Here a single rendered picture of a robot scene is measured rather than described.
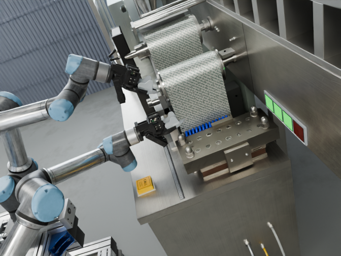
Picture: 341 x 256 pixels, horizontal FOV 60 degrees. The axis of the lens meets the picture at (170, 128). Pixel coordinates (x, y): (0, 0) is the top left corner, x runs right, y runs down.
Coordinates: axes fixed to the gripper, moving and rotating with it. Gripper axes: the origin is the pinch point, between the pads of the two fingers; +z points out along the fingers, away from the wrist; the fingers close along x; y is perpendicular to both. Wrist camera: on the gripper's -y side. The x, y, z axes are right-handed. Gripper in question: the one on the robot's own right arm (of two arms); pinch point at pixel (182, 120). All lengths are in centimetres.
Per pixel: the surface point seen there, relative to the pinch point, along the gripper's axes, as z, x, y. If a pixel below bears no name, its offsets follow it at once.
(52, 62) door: -130, 324, -43
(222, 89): 20.1, -0.3, 7.7
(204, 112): 10.4, -0.3, 0.1
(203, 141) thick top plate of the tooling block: 4.6, -11.3, -5.9
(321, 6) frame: 31, -52, 48
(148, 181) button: -23.7, -9.8, -16.5
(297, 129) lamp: 29, -41, 10
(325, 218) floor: 64, -2, -109
